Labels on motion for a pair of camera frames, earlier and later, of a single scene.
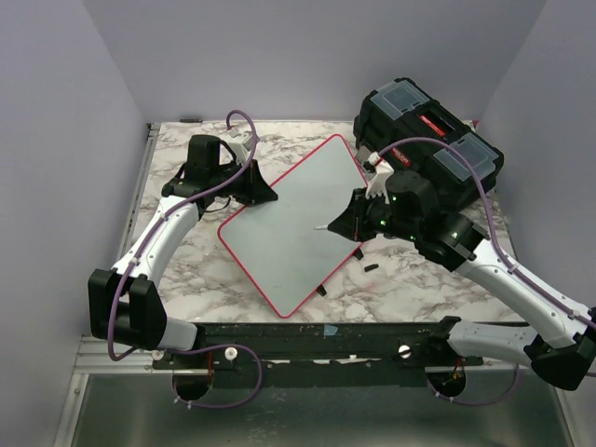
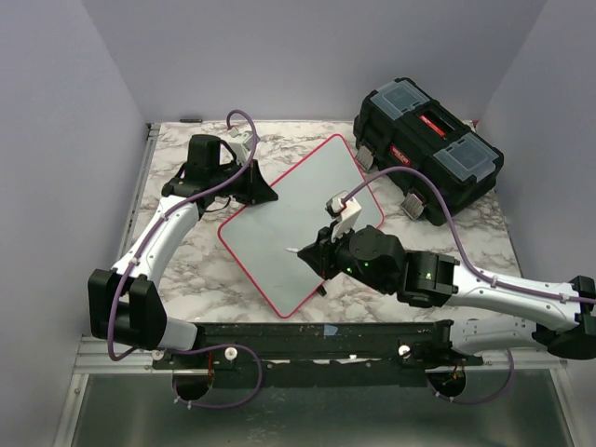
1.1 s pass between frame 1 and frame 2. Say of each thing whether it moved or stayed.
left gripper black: stayed
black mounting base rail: stayed
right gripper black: moved
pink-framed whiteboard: stayed
